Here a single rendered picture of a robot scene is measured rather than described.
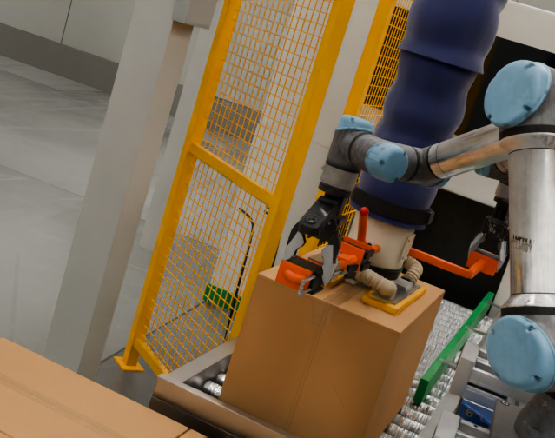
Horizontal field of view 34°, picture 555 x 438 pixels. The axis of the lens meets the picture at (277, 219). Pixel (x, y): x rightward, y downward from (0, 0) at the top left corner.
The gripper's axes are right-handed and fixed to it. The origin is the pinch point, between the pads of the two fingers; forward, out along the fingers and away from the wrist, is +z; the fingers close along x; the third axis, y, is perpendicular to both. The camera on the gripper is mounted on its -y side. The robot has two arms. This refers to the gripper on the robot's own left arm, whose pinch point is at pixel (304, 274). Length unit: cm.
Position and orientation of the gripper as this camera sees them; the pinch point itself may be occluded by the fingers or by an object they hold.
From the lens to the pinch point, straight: 194.4
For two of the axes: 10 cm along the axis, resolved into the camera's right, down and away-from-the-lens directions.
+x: -8.8, -3.5, 3.2
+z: -2.9, 9.3, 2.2
